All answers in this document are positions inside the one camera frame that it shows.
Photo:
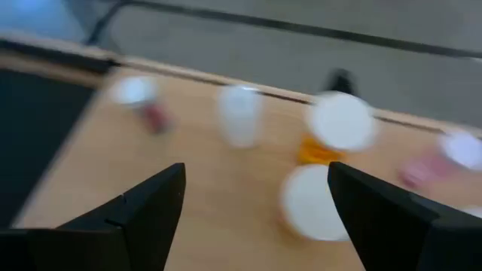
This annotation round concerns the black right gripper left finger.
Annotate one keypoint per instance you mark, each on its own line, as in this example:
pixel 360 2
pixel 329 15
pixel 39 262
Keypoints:
pixel 113 241

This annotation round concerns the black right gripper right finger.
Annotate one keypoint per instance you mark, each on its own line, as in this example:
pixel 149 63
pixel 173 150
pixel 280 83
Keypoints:
pixel 395 233

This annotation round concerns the pink pill bottle white cap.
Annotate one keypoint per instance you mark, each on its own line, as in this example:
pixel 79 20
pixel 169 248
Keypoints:
pixel 463 148

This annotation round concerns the black table mat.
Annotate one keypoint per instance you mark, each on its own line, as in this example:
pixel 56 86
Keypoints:
pixel 34 143

